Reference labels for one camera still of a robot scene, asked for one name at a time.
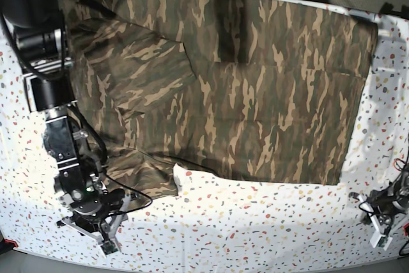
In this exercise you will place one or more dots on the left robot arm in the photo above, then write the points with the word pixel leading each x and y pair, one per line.
pixel 400 183

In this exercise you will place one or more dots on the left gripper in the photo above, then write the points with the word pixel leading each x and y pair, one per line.
pixel 382 207

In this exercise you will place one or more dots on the camouflage T-shirt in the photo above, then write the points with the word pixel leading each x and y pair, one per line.
pixel 252 90

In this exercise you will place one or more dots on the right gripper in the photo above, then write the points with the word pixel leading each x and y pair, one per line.
pixel 93 208

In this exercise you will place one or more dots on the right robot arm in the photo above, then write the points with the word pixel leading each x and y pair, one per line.
pixel 36 32

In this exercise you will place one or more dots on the terrazzo pattern table cloth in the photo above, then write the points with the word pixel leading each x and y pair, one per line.
pixel 214 224

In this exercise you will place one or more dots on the red black clamp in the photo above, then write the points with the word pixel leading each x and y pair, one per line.
pixel 7 245

